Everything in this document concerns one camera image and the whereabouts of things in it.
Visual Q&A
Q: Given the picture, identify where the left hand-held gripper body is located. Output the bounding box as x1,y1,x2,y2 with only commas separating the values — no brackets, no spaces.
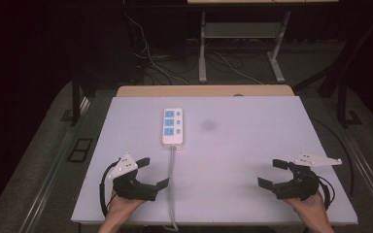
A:
107,152,159,202

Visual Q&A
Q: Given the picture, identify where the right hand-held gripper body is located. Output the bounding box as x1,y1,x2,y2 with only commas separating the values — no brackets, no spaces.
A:
271,150,343,201

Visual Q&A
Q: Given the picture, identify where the person's left hand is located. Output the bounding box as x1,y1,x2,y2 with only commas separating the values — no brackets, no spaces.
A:
104,189,148,225

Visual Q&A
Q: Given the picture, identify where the person's right hand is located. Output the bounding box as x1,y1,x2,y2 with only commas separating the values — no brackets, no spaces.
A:
283,190,327,225

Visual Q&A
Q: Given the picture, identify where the white power strip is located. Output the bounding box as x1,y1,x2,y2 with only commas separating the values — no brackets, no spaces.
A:
161,107,185,150

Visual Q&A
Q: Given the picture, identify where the black stand leg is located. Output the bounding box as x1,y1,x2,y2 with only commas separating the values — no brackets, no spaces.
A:
70,64,83,127
336,64,363,129

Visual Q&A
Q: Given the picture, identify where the black slanted stand strut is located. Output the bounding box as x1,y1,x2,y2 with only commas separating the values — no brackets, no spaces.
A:
292,14,373,99

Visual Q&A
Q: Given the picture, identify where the grey metal stand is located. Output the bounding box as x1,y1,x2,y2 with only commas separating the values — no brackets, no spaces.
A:
197,10,293,84

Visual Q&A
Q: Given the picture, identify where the grey power strip cable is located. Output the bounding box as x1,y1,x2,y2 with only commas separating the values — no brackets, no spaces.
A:
163,147,180,233

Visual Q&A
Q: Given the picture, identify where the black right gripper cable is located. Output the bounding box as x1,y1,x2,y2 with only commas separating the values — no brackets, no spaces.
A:
316,176,336,211

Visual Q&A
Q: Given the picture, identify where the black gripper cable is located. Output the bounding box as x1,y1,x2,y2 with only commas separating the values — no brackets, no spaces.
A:
98,160,119,218
316,176,336,211

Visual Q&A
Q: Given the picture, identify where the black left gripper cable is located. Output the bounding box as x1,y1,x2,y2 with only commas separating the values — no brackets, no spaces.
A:
98,160,119,218

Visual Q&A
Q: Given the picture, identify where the thin black floor cable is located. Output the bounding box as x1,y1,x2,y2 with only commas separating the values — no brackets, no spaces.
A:
310,116,356,197

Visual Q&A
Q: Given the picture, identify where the black floor frame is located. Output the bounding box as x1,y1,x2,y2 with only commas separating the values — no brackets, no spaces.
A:
66,138,94,163

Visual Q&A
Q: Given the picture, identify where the aluminium floor rail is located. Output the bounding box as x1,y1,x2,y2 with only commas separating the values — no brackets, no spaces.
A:
17,96,92,233
338,124,373,224

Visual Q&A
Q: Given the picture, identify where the white floor cable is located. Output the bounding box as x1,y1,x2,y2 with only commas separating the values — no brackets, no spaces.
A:
213,50,264,85
123,12,190,85

